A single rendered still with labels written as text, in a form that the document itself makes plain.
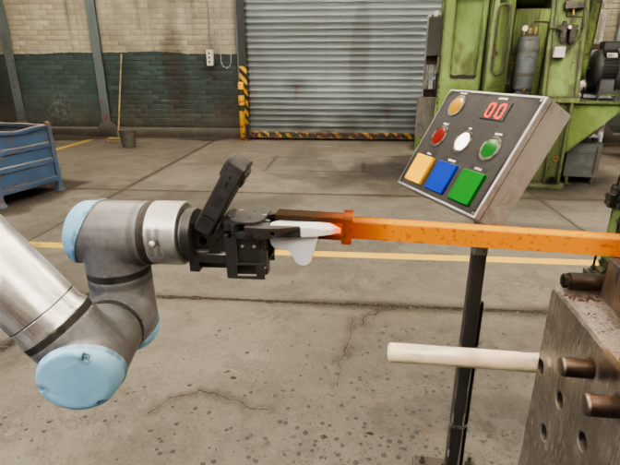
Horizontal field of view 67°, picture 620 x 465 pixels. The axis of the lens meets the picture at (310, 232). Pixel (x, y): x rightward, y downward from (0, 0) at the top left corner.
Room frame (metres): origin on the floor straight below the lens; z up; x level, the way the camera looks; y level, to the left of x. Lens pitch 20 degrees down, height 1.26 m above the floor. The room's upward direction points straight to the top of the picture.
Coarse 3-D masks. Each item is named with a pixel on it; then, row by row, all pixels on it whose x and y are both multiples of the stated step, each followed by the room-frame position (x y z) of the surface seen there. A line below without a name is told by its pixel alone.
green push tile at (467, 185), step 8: (464, 168) 1.03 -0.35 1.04; (464, 176) 1.01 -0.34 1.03; (472, 176) 0.99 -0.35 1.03; (480, 176) 0.97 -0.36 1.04; (456, 184) 1.02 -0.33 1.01; (464, 184) 1.00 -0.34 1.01; (472, 184) 0.97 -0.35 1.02; (480, 184) 0.96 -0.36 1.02; (456, 192) 1.00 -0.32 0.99; (464, 192) 0.98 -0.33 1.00; (472, 192) 0.96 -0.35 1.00; (456, 200) 0.99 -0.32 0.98; (464, 200) 0.96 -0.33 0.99
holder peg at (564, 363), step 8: (560, 360) 0.54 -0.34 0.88; (568, 360) 0.53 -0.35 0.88; (576, 360) 0.53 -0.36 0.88; (584, 360) 0.53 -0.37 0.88; (560, 368) 0.54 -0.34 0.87; (568, 368) 0.53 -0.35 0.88; (576, 368) 0.53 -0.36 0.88; (584, 368) 0.52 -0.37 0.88; (592, 368) 0.52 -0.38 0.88; (568, 376) 0.53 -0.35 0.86; (576, 376) 0.53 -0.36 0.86; (584, 376) 0.52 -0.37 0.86; (592, 376) 0.52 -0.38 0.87
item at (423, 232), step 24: (288, 216) 0.58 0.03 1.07; (312, 216) 0.58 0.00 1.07; (336, 216) 0.59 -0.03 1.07; (384, 240) 0.57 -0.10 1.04; (408, 240) 0.56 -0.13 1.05; (432, 240) 0.56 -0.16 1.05; (456, 240) 0.56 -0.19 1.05; (480, 240) 0.55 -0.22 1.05; (504, 240) 0.55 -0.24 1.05; (528, 240) 0.54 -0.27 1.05; (552, 240) 0.54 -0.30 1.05; (576, 240) 0.54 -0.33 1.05; (600, 240) 0.53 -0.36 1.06
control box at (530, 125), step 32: (448, 96) 1.27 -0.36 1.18; (480, 96) 1.15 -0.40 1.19; (512, 96) 1.05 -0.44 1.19; (448, 128) 1.18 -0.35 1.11; (480, 128) 1.08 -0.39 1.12; (512, 128) 0.99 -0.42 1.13; (544, 128) 0.96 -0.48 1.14; (448, 160) 1.11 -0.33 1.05; (480, 160) 1.01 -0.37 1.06; (512, 160) 0.94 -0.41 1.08; (416, 192) 1.19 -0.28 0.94; (448, 192) 1.04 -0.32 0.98; (480, 192) 0.95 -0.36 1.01; (512, 192) 0.95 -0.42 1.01
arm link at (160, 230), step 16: (160, 208) 0.60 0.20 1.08; (176, 208) 0.60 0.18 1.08; (144, 224) 0.58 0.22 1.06; (160, 224) 0.58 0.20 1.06; (176, 224) 0.59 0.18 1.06; (144, 240) 0.58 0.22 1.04; (160, 240) 0.58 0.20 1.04; (176, 240) 0.58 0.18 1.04; (160, 256) 0.58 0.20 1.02; (176, 256) 0.58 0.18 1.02
